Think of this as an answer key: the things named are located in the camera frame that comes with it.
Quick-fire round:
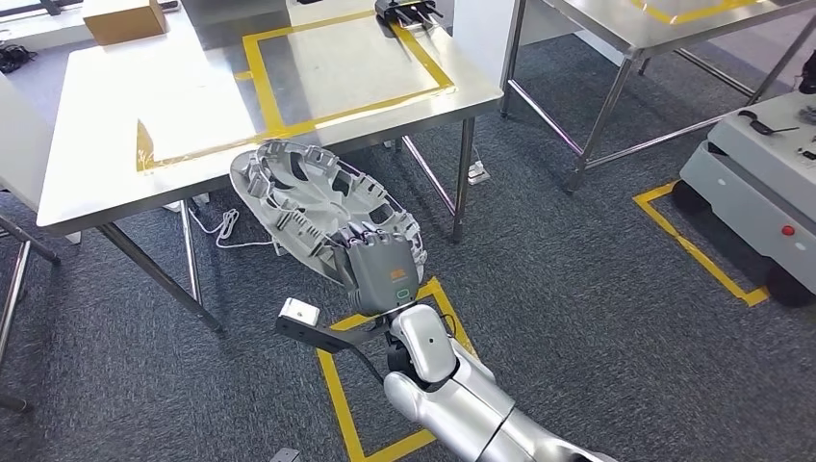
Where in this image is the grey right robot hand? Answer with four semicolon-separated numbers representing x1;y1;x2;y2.
332;229;422;319

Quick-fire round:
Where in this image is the grey wheel hubcap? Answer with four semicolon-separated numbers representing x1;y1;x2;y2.
228;139;429;288

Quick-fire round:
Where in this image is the yellow tape on workbench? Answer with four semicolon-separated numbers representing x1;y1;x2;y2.
135;5;458;174

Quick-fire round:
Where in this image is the steel workbench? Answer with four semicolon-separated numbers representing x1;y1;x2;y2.
35;0;505;334

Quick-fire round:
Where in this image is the yellow floor tape square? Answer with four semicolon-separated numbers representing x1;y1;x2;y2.
632;181;772;309
316;275;480;462

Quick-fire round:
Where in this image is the black device on bench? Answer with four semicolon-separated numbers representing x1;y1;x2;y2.
373;0;446;31

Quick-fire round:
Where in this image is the steel table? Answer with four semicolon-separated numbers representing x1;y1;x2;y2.
498;0;816;193

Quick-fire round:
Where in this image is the brown cardboard box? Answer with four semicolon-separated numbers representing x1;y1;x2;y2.
82;0;169;47

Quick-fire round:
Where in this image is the white side table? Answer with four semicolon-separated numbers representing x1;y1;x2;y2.
0;69;64;414

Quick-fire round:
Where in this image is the black hand tool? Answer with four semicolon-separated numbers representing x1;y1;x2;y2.
737;109;802;138

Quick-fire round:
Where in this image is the yellow tape on table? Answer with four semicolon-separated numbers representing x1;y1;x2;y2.
629;0;770;26

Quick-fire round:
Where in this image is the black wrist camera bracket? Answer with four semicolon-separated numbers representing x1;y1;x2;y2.
274;315;393;356

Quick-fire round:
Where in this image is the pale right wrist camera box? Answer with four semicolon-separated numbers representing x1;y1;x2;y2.
278;296;322;328

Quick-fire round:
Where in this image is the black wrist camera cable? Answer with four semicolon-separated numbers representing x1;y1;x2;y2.
345;343;388;388

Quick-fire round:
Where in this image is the white floor cable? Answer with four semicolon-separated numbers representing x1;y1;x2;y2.
186;207;276;250

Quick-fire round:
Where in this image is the black cable bundle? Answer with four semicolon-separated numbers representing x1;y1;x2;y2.
0;40;39;75

